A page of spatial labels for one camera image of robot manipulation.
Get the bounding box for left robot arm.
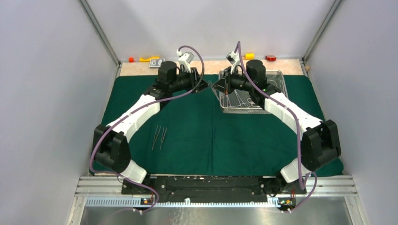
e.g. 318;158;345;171
90;61;208;194

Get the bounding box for red toy block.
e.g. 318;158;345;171
265;55;277;61

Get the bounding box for yellow wooden block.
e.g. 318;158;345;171
245;53;255;60

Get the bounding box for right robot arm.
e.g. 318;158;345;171
212;60;341;193

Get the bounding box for purple cable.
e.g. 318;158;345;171
234;41;318;214
89;45;205;215

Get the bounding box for dark green surgical drape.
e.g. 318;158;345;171
102;75;325;176

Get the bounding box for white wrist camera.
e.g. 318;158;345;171
226;51;240;75
176;50;194;73

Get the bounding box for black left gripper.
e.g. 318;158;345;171
169;67;210;93

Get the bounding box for metal mesh instrument tray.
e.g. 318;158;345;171
212;70;288;114

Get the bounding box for aluminium frame rail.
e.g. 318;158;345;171
75;175;358;196

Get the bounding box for surgical scissors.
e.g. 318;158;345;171
237;98;257;108

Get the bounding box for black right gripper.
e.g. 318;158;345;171
211;66;254;96

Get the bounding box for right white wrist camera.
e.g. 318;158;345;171
226;51;240;75

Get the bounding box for yellow toy piece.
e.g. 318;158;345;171
139;56;160;62

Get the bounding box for playing card box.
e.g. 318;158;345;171
149;59;165;68

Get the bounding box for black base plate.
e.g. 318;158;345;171
121;176;307;203

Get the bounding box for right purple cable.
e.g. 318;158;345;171
234;41;318;214

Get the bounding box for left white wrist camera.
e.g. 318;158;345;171
176;50;194;73

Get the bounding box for steel tweezers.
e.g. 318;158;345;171
160;127;167;150
151;125;162;150

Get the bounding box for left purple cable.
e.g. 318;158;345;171
89;45;205;215

